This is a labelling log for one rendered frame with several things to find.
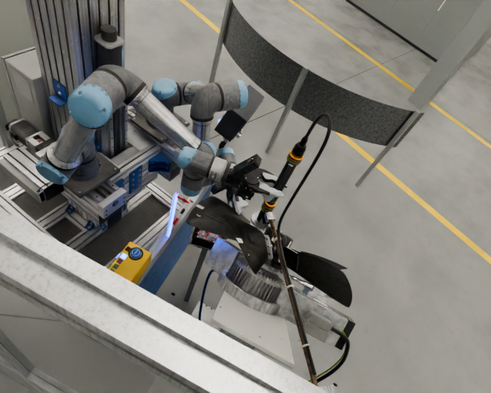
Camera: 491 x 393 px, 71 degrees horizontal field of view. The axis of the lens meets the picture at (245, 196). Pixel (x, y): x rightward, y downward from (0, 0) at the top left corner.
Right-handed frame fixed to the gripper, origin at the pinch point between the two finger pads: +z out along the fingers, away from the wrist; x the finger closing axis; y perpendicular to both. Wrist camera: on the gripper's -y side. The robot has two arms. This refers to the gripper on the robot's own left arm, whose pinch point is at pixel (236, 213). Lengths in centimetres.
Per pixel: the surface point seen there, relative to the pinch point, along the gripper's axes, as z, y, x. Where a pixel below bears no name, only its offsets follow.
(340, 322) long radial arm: 48, 33, 1
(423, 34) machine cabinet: -409, 457, 46
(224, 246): 7.4, -1.4, 15.1
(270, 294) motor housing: 34.3, 7.2, 2.6
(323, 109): -132, 122, 36
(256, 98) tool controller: -69, 24, -8
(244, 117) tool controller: -54, 14, -7
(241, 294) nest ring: 33.6, -4.3, 2.2
